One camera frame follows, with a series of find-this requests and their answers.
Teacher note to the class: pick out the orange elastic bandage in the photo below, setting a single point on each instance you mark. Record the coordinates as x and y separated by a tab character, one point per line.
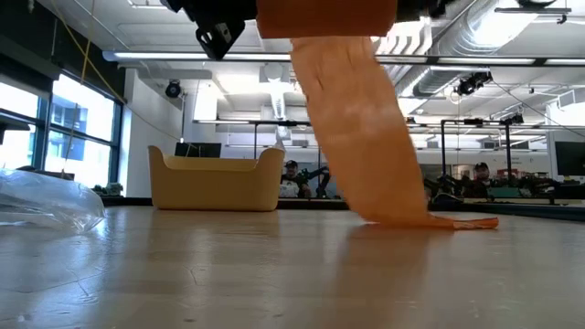
356	114

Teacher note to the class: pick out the clear plastic zip bag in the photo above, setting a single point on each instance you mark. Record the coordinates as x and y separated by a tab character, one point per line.
45	201

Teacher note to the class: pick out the black background robot arm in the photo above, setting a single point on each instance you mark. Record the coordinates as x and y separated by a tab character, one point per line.
322	180

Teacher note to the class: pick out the long ceiling light bar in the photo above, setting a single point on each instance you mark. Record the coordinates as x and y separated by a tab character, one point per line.
160	56

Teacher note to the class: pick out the black ceiling spotlight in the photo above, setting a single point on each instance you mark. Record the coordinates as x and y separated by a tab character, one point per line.
471	84
173	89

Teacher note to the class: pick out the black computer monitor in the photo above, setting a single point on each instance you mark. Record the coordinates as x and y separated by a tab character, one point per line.
571	157
201	150

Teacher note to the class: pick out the yellow plastic bin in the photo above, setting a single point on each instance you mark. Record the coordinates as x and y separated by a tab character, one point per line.
215	187

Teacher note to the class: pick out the person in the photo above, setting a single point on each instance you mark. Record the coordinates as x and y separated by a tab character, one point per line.
481	176
292	183

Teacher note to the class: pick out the small potted plant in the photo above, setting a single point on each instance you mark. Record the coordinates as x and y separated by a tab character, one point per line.
112	188

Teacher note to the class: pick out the silver ribbed air duct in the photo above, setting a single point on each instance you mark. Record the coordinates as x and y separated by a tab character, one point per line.
457	32

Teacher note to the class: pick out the white ceiling duct fitting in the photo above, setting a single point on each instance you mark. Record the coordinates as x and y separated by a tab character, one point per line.
277	91

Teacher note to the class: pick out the black background station frame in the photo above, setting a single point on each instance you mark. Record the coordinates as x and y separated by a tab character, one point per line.
274	122
473	121

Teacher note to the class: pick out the large window with frame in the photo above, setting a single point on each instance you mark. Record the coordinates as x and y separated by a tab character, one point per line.
82	137

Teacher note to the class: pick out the black aluminium frame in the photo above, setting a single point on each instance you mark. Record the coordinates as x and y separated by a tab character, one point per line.
525	211

